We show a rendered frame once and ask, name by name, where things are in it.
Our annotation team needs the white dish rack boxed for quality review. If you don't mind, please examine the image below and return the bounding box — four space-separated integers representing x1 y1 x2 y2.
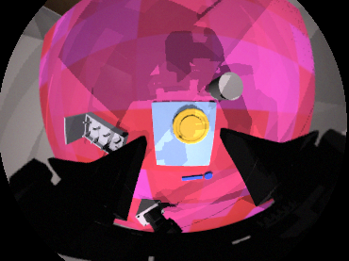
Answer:
65 112 128 154

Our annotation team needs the light blue flat square mat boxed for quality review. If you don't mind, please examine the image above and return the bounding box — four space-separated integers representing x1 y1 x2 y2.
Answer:
152 102 217 166

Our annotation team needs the white cylinder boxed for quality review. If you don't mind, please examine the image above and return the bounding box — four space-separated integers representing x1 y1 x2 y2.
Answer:
208 72 242 100

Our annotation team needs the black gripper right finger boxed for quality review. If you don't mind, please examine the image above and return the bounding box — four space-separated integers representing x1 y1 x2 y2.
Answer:
219 127 320 206

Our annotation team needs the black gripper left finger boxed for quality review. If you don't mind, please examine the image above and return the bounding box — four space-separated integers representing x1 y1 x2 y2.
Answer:
48 135 147 221

